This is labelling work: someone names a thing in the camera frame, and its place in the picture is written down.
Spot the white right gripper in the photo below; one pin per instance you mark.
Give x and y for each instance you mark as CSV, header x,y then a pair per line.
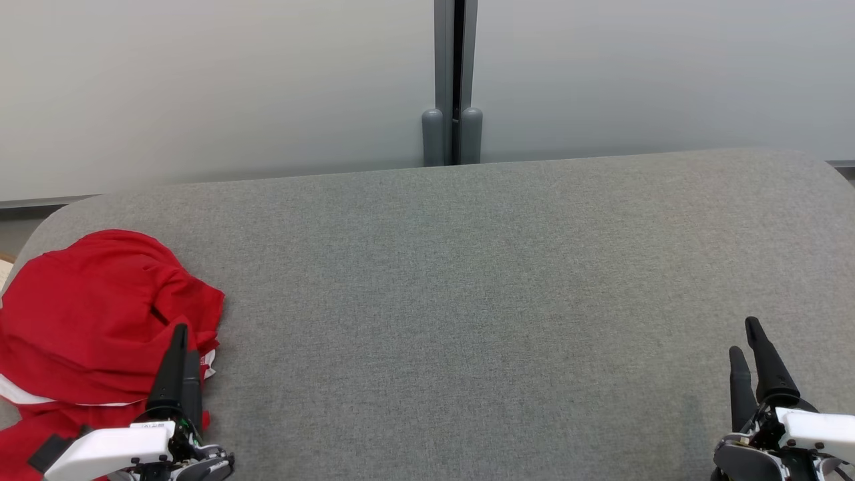
x,y
808,434

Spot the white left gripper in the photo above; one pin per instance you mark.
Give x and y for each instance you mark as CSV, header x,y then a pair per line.
x,y
113,451

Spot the red basketball jersey white sleeves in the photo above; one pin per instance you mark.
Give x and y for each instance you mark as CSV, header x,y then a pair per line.
x,y
87,314

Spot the grey partition baseboard strip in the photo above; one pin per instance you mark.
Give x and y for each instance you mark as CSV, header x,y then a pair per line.
x,y
841,164
40,202

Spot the grey rounded partition foot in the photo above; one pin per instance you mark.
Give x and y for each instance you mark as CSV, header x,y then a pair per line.
x,y
471,133
432,137

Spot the grey partition post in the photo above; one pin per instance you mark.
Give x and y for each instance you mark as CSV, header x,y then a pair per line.
x,y
443,53

